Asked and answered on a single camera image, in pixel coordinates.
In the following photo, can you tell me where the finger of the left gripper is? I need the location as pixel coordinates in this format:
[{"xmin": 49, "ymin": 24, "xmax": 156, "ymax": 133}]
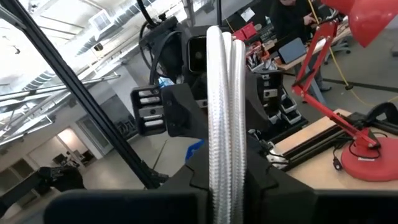
[
  {"xmin": 245, "ymin": 71, "xmax": 270, "ymax": 133},
  {"xmin": 160, "ymin": 82, "xmax": 209, "ymax": 140}
]

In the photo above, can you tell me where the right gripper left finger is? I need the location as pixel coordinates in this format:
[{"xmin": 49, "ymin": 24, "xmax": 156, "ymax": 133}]
[{"xmin": 158, "ymin": 140, "xmax": 212, "ymax": 192}]

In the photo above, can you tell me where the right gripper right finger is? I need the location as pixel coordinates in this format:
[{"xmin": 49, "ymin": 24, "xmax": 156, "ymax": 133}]
[{"xmin": 245, "ymin": 136, "xmax": 315, "ymax": 192}]

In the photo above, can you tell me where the pale braided cable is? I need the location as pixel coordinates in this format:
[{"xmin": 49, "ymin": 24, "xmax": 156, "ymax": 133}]
[{"xmin": 206, "ymin": 25, "xmax": 248, "ymax": 224}]

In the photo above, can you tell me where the parts bin shelf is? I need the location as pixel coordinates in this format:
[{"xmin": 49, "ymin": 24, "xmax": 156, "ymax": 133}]
[{"xmin": 233, "ymin": 21, "xmax": 308, "ymax": 125}]

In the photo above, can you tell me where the teal plastic bin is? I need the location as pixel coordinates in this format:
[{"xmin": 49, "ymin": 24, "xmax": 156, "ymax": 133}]
[{"xmin": 185, "ymin": 139, "xmax": 205, "ymax": 162}]

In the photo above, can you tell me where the grey laptop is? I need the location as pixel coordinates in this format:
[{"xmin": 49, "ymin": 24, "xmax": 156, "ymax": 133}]
[{"xmin": 277, "ymin": 37, "xmax": 307, "ymax": 65}]

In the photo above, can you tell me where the person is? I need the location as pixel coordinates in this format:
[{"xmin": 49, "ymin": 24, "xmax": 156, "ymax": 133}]
[{"xmin": 269, "ymin": 0, "xmax": 333, "ymax": 105}]

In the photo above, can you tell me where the red desk lamp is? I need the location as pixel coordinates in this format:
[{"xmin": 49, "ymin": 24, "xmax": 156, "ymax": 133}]
[{"xmin": 291, "ymin": 0, "xmax": 398, "ymax": 183}]

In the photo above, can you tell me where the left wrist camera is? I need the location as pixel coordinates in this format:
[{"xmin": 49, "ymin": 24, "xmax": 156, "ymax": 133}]
[{"xmin": 186, "ymin": 35, "xmax": 208, "ymax": 75}]

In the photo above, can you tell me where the yellow extension cord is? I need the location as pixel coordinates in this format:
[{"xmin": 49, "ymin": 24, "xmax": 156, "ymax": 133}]
[{"xmin": 306, "ymin": 0, "xmax": 398, "ymax": 108}]

